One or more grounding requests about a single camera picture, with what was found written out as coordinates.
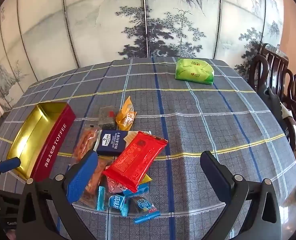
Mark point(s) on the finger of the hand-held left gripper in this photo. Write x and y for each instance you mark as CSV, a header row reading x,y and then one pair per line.
x,y
10,164

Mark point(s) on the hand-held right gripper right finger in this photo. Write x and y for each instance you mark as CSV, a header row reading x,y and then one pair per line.
x,y
219,180

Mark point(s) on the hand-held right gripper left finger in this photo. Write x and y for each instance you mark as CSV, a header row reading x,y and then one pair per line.
x,y
80,177

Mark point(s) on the clear sausage packet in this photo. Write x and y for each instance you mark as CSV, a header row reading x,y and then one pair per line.
x,y
96,177
84,142

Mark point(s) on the small blue candy packet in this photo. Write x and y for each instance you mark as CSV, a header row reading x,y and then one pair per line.
x,y
118,203
140,188
101,198

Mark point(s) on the pink patterned snack packet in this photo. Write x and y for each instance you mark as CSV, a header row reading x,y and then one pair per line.
x,y
114,183

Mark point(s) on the red tin box gold inside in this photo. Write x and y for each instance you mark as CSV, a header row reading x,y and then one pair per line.
x,y
55,145

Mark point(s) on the navy cracker packet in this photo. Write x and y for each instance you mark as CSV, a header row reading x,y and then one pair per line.
x,y
111,142

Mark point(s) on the red snack packet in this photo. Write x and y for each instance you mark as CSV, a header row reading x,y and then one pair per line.
x,y
135,160

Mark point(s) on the clear packet grey contents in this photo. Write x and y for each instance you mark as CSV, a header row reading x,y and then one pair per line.
x,y
106,118

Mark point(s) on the blue packet dark candy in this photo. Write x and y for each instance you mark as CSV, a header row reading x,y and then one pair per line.
x,y
144,206

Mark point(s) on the orange snack packet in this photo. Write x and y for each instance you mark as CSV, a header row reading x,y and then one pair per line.
x,y
125,117

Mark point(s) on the plaid grey blue tablecloth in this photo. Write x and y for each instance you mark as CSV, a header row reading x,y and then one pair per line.
x,y
200,120

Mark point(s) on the dark wooden chairs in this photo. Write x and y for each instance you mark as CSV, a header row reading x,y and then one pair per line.
x,y
275,105

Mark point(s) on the green tissue pack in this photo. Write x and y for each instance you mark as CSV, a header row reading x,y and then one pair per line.
x,y
194,71

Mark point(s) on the ink landscape folding screen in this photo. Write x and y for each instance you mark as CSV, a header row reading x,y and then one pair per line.
x,y
100,25

